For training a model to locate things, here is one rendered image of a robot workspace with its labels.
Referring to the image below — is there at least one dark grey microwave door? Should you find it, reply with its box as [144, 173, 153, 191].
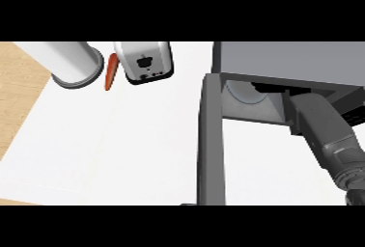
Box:
[180, 72, 227, 206]

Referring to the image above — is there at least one pale round microwave turntable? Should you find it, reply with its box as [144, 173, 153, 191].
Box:
[223, 80, 270, 106]

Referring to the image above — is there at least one orange carrot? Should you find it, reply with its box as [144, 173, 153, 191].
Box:
[103, 52, 119, 92]

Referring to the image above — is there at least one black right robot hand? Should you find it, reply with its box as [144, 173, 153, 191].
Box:
[249, 81, 316, 97]

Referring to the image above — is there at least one silver toaster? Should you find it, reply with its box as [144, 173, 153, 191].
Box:
[112, 41, 175, 86]

